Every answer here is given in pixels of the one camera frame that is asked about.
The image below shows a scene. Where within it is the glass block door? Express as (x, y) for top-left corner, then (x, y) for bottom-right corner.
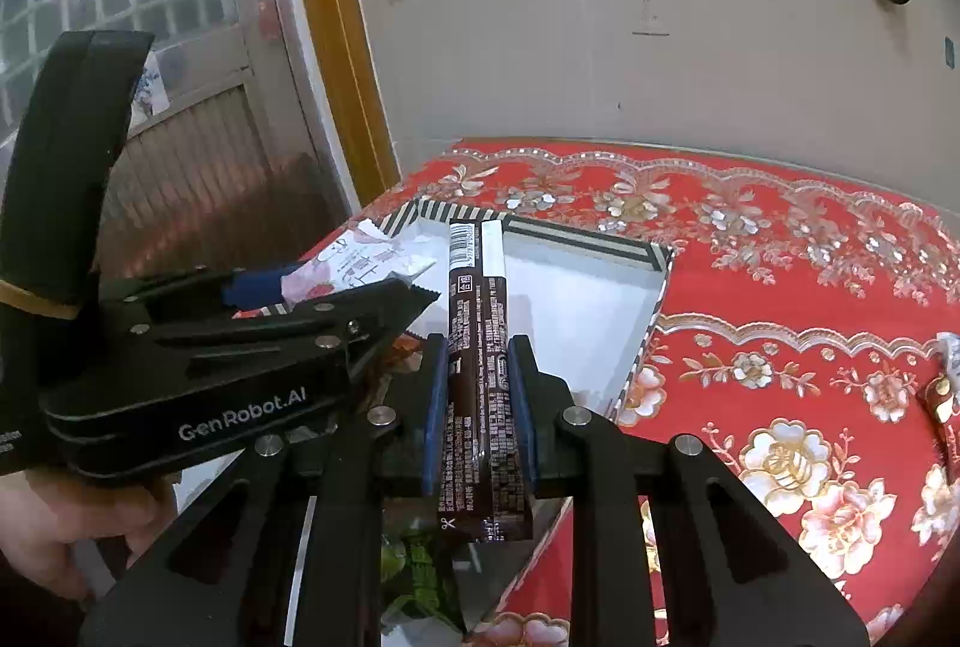
(2, 0), (352, 278)

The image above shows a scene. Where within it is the long dark chocolate box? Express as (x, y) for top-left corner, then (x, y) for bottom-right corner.
(438, 220), (532, 543)

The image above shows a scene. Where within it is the small blue wall sticker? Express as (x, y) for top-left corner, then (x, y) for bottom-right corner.
(944, 37), (957, 69)

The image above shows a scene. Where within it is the green snack packet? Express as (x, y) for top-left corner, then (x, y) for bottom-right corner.
(379, 530), (467, 636)

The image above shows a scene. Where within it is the golden wooden door frame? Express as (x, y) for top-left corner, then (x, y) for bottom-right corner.
(304, 0), (400, 205)

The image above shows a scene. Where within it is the dark red Golden snack packet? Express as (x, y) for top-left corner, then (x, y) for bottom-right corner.
(919, 372), (960, 482)

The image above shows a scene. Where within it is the chevron striped gift box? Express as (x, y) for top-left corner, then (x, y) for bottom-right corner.
(170, 197), (677, 647)

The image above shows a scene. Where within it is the left hand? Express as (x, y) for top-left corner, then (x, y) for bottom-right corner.
(2, 470), (178, 600)

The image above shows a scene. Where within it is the white silver snack packet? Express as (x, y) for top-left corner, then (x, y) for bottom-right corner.
(280, 218), (436, 305)

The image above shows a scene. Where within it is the blue white snack packet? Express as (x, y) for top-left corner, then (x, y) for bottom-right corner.
(935, 332), (960, 390)

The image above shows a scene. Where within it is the red floral tablecloth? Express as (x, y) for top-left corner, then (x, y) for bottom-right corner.
(299, 137), (960, 647)

